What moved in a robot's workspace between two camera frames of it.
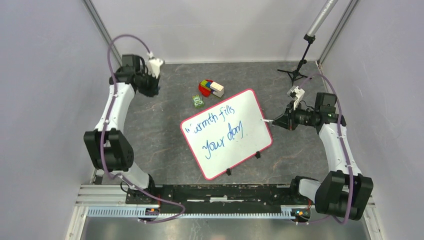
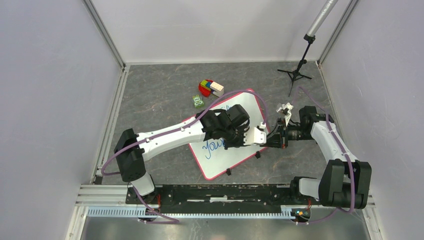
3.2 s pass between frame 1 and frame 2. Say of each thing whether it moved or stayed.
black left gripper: moved
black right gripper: moved
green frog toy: stayed
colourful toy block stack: stayed
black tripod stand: stayed
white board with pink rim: stayed
